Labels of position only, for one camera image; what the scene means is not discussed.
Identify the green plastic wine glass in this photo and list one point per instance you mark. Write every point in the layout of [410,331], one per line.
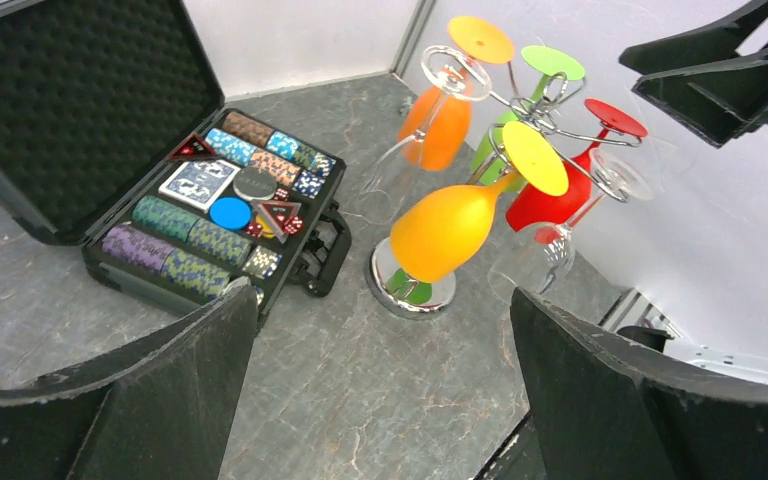
[562,77]

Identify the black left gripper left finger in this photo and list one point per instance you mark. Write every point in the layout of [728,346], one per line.
[159,407]

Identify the yellow plastic wine glass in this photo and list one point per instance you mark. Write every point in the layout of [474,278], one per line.
[448,226]

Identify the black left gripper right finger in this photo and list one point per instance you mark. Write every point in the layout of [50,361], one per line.
[606,407]

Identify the blue round dealer chip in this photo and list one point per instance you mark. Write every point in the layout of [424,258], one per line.
[231,213]

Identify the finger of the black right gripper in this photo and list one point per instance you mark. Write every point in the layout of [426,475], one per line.
[718,101]
[710,43]

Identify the clear wine glass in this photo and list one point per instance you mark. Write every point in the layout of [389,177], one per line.
[384,186]
[545,249]

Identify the black poker chip case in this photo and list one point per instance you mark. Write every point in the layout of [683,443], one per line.
[100,102]

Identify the red plastic wine glass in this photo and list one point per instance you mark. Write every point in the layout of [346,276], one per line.
[569,179]

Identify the grey round dealer button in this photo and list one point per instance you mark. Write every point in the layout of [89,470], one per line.
[254,184]

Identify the chrome wire wine glass rack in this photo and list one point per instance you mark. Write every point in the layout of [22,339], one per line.
[413,296]

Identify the orange plastic wine glass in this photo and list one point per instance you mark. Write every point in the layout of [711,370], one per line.
[437,123]

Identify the blue playing card deck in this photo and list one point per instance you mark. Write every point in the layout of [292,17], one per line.
[199,183]

